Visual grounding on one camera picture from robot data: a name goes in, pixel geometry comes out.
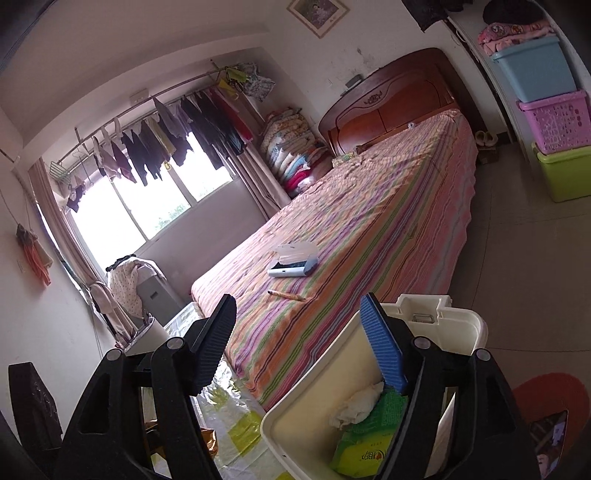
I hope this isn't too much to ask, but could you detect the dark hanging garment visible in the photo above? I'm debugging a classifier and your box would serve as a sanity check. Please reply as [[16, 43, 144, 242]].
[[401, 0, 468, 31]]

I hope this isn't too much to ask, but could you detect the white tissue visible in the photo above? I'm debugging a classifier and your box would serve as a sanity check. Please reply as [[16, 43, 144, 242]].
[[328, 381, 386, 430]]

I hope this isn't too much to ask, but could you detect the framed wall picture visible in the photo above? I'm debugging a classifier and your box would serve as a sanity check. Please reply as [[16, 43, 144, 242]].
[[286, 0, 348, 39]]

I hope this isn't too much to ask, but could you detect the pink folded blanket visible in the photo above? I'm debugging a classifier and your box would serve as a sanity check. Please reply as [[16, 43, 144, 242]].
[[478, 21, 558, 55]]

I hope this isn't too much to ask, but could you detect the polka dot cloth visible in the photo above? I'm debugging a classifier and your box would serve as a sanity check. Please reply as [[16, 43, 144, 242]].
[[107, 257, 161, 318]]

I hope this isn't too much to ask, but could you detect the patterned hanging garment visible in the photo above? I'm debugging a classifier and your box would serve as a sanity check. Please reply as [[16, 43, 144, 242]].
[[219, 62, 276, 103]]

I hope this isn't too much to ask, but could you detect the green storage bin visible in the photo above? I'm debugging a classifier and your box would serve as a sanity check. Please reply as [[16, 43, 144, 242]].
[[531, 141, 591, 204]]

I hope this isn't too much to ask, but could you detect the orange cloth on wall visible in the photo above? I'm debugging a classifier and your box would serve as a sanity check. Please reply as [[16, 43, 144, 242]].
[[15, 223, 54, 288]]

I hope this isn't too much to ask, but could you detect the light blue storage bin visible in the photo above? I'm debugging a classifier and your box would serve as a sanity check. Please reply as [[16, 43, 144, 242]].
[[490, 36, 578, 103]]

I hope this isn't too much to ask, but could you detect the white standing appliance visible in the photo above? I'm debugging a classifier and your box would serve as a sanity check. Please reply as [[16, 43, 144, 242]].
[[136, 268, 185, 325]]

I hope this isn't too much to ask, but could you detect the row of hanging clothes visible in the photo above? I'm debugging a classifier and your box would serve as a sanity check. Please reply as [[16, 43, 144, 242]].
[[65, 85, 259, 213]]

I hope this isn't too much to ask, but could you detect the red floor mat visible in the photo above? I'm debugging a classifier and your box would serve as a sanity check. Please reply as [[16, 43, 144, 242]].
[[512, 373, 585, 462]]

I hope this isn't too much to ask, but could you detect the bed with striped sheet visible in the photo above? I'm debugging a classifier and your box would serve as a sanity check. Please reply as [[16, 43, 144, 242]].
[[191, 108, 478, 411]]

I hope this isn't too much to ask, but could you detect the light blue pencil case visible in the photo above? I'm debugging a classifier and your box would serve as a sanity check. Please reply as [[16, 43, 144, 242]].
[[268, 241, 320, 278]]

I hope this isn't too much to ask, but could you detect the stack of folded quilts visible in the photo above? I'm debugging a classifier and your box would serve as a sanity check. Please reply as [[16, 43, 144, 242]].
[[261, 108, 332, 198]]

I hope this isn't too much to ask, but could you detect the pink plastic basket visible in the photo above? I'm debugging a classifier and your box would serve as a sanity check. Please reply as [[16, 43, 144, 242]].
[[516, 90, 591, 155]]

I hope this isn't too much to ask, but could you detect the cream plastic trash bin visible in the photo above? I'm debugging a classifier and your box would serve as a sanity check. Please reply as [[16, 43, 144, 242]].
[[260, 293, 489, 480]]

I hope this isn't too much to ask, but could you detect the beige hanging garment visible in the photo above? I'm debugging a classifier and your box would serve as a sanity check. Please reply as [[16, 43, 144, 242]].
[[88, 281, 139, 348]]

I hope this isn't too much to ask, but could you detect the white wardrobe frame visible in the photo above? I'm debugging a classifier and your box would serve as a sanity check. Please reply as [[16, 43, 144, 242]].
[[445, 13, 539, 163]]

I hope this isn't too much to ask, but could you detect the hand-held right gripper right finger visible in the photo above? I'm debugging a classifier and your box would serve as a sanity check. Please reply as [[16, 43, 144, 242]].
[[359, 293, 541, 480]]

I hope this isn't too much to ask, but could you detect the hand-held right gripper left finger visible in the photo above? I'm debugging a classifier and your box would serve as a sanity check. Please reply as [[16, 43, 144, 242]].
[[60, 293, 238, 480]]

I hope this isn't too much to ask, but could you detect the window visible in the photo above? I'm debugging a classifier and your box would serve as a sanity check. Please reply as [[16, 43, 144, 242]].
[[69, 134, 234, 271]]

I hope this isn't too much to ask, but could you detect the metal clothes rail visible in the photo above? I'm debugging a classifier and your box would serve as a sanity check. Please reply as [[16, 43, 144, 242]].
[[74, 64, 242, 145]]

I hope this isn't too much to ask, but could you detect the green tissue packet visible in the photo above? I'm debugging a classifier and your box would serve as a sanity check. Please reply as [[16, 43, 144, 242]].
[[330, 385, 409, 478]]

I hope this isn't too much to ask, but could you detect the beige curtain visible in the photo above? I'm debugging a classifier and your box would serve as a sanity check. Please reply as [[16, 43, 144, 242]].
[[231, 142, 293, 219], [29, 158, 101, 297]]

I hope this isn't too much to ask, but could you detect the brown wooden headboard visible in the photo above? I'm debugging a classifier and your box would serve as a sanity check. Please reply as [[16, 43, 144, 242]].
[[318, 47, 462, 155]]

